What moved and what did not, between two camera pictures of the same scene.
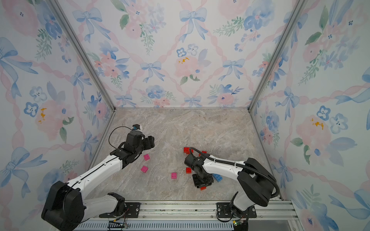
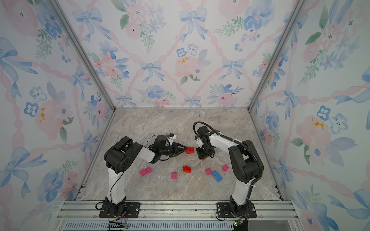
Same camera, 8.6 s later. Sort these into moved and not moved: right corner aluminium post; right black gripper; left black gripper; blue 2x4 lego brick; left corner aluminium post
Moved: left black gripper; right black gripper
Not moved: left corner aluminium post; blue 2x4 lego brick; right corner aluminium post
